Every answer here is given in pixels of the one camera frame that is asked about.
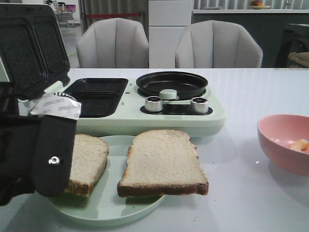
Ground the cooked shrimp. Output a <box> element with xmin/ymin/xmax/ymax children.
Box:
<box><xmin>289</xmin><ymin>139</ymin><xmax>309</xmax><ymax>153</ymax></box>

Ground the grey upholstered chair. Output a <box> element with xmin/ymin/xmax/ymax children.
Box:
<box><xmin>175</xmin><ymin>20</ymin><xmax>263</xmax><ymax>68</ymax></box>
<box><xmin>76</xmin><ymin>18</ymin><xmax>149</xmax><ymax>68</ymax></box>

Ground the dark grey counter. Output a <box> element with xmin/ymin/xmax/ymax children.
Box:
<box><xmin>192</xmin><ymin>9</ymin><xmax>309</xmax><ymax>68</ymax></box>

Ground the mint green round plate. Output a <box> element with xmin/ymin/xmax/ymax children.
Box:
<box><xmin>48</xmin><ymin>135</ymin><xmax>164</xmax><ymax>226</ymax></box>

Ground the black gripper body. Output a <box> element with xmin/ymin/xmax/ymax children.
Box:
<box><xmin>0</xmin><ymin>82</ymin><xmax>40</xmax><ymax>206</ymax></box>

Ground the black round frying pan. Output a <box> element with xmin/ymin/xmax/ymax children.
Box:
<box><xmin>136</xmin><ymin>71</ymin><xmax>208</xmax><ymax>101</ymax></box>

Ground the right silver control knob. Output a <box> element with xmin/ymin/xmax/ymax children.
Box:
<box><xmin>190</xmin><ymin>97</ymin><xmax>209</xmax><ymax>114</ymax></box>

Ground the beige cushion at right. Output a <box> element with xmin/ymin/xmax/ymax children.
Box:
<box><xmin>288</xmin><ymin>52</ymin><xmax>309</xmax><ymax>68</ymax></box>

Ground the white cabinet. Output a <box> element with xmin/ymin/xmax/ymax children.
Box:
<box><xmin>148</xmin><ymin>0</ymin><xmax>193</xmax><ymax>68</ymax></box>

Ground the left silver control knob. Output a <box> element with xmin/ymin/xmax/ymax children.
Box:
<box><xmin>144</xmin><ymin>96</ymin><xmax>163</xmax><ymax>113</ymax></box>

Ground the left grey upholstered chair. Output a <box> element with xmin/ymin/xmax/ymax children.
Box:
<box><xmin>76</xmin><ymin>18</ymin><xmax>149</xmax><ymax>68</ymax></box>

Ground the silver control knob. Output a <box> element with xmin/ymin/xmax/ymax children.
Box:
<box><xmin>144</xmin><ymin>96</ymin><xmax>163</xmax><ymax>113</ymax></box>
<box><xmin>190</xmin><ymin>97</ymin><xmax>209</xmax><ymax>114</ymax></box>

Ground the right grey upholstered chair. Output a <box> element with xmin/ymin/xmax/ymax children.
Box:
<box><xmin>175</xmin><ymin>20</ymin><xmax>263</xmax><ymax>68</ymax></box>

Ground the bread slice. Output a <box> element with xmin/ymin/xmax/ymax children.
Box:
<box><xmin>117</xmin><ymin>129</ymin><xmax>209</xmax><ymax>197</ymax></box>
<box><xmin>65</xmin><ymin>134</ymin><xmax>109</xmax><ymax>197</ymax></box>

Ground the mint green sandwich maker lid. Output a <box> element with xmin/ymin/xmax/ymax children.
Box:
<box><xmin>0</xmin><ymin>3</ymin><xmax>71</xmax><ymax>116</ymax></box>

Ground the pink bowl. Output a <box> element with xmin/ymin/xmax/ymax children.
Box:
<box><xmin>257</xmin><ymin>114</ymin><xmax>309</xmax><ymax>176</ymax></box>

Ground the fruit bowl on counter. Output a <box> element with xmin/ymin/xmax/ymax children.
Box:
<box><xmin>248</xmin><ymin>0</ymin><xmax>271</xmax><ymax>10</ymax></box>

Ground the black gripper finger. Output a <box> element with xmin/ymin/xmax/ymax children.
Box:
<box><xmin>29</xmin><ymin>92</ymin><xmax>81</xmax><ymax>197</ymax></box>

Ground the mint green breakfast maker base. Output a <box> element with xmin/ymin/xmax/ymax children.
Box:
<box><xmin>18</xmin><ymin>77</ymin><xmax>226</xmax><ymax>138</ymax></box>

